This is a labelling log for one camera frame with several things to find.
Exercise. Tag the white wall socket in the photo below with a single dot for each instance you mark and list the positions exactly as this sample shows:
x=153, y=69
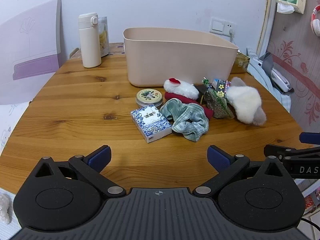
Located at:
x=230, y=26

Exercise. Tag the clear snack pouch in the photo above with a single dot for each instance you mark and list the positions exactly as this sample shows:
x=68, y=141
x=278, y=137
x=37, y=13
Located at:
x=103, y=37

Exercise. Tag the grey blood pressure cuff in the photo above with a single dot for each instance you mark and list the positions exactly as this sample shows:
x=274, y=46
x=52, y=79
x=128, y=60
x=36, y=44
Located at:
x=268, y=62

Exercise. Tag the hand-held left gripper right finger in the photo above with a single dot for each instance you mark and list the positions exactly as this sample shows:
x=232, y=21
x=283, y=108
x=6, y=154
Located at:
x=218, y=158

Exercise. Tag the light blue bedding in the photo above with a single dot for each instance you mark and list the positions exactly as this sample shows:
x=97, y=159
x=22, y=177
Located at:
x=265, y=82

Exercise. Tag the white thermos bottle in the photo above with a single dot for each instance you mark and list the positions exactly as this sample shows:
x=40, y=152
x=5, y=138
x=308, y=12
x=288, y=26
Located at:
x=88, y=45

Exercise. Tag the green checked cloth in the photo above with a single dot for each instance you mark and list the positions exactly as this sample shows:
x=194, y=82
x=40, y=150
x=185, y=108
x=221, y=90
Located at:
x=190, y=122

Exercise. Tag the beige plush toy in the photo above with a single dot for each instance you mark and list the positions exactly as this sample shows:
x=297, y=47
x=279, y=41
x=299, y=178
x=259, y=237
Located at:
x=4, y=208

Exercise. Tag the white printed bedsheet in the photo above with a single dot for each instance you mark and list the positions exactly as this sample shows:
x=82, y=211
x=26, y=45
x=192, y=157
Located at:
x=10, y=125

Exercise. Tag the purple and white board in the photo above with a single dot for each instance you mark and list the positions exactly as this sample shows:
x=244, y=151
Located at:
x=30, y=55

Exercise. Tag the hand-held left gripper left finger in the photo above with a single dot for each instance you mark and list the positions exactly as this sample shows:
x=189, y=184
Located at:
x=101, y=156

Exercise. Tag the round metal tin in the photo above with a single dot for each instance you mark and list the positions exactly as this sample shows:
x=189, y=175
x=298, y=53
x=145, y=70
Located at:
x=149, y=96

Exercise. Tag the red and white headphones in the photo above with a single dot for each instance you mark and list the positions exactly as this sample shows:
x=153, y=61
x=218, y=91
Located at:
x=316, y=22

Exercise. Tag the white blood pressure monitor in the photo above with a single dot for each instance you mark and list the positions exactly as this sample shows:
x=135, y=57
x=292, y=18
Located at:
x=281, y=80

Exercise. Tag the white plug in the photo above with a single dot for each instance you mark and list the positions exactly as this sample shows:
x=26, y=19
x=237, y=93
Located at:
x=232, y=32

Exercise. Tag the small colourful box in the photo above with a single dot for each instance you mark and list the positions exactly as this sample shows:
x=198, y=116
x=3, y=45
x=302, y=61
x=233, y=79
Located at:
x=220, y=83

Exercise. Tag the beige plastic storage bin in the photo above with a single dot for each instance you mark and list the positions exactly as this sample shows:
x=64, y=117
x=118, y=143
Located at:
x=175, y=60

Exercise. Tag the green packet with star ribbon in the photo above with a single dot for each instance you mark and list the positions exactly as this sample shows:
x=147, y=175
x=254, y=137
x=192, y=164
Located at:
x=217, y=105

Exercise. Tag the white wall switch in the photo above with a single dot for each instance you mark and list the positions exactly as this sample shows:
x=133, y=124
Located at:
x=217, y=25

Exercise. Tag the cream curved frame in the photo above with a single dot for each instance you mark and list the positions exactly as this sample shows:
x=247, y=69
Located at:
x=266, y=17

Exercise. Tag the blue and white patterned box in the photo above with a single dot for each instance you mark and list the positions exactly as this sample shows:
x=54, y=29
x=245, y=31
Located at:
x=150, y=122

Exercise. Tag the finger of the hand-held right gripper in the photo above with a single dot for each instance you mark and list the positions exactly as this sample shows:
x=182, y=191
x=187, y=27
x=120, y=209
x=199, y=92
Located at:
x=310, y=138
x=275, y=149

